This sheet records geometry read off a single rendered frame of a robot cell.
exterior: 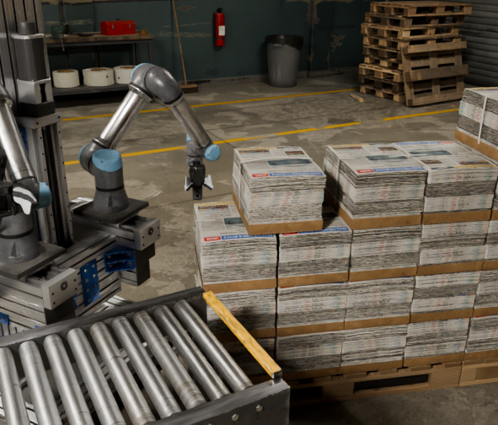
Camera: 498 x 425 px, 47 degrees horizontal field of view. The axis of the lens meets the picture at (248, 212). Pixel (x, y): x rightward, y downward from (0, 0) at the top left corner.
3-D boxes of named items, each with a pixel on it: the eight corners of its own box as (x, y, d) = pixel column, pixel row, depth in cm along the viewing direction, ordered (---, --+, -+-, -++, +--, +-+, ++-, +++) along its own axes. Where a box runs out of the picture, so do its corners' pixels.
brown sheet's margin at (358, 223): (320, 193, 250) (320, 184, 248) (382, 190, 255) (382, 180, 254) (350, 229, 216) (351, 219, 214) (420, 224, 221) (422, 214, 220)
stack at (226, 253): (196, 360, 274) (191, 201, 241) (421, 336, 294) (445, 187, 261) (205, 418, 239) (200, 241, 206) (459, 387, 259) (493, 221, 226)
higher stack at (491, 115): (420, 337, 294) (460, 86, 242) (473, 331, 299) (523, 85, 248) (457, 387, 259) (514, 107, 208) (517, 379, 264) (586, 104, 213)
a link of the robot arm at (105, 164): (101, 190, 228) (98, 158, 223) (88, 181, 238) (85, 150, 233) (129, 185, 234) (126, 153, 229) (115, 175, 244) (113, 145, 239)
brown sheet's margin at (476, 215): (384, 190, 255) (385, 180, 254) (444, 186, 260) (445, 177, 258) (422, 224, 221) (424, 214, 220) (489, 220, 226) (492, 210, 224)
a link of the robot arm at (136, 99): (83, 170, 233) (155, 60, 236) (70, 161, 244) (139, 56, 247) (105, 184, 241) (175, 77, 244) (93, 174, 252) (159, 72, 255)
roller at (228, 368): (187, 309, 180) (186, 296, 178) (259, 401, 142) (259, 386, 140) (172, 314, 178) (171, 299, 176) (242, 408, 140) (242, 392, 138)
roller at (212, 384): (164, 317, 177) (169, 303, 176) (232, 414, 139) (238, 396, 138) (150, 316, 174) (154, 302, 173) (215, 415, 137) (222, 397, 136)
